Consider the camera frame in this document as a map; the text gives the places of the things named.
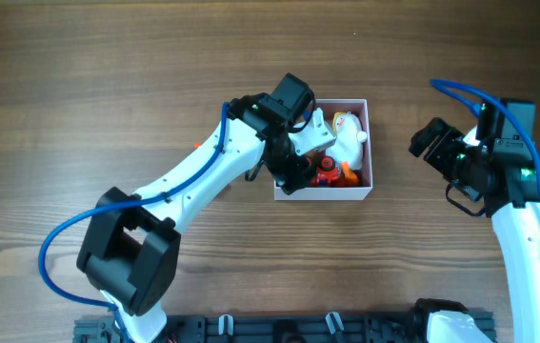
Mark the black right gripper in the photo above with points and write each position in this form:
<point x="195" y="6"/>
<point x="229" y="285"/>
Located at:
<point x="435" y="155"/>

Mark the white cardboard box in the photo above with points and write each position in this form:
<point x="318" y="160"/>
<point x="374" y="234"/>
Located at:
<point x="330" y="107"/>

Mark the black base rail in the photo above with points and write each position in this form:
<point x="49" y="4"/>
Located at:
<point x="366" y="327"/>

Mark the white plush duck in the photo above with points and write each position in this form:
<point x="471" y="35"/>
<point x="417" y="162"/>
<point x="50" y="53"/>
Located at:
<point x="347" y="150"/>

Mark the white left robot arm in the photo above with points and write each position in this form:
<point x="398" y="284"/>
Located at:
<point x="132" y="243"/>

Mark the red toy fire truck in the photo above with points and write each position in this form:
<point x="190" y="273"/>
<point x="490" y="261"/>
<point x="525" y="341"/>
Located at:
<point x="327" y="173"/>

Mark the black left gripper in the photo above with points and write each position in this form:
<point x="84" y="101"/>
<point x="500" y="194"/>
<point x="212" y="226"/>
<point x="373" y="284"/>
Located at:
<point x="298" y="173"/>

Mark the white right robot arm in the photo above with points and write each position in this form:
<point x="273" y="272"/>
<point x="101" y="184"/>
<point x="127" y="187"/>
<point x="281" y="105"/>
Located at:
<point x="497" y="165"/>

